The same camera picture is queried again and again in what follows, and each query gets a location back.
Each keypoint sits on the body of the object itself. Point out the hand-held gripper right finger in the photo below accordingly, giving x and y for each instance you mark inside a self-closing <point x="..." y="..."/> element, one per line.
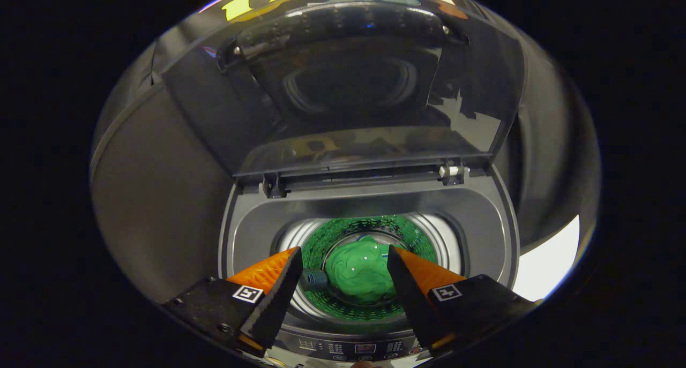
<point x="410" y="303"/>

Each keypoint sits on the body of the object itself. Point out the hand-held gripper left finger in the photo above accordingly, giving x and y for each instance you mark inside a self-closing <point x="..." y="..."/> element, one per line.
<point x="278" y="298"/>

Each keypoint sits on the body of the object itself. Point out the green polo shirt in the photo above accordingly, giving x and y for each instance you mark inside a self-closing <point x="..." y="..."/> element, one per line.
<point x="359" y="274"/>

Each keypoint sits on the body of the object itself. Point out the black backdrop cloth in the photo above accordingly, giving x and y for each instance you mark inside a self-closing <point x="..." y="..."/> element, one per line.
<point x="552" y="143"/>

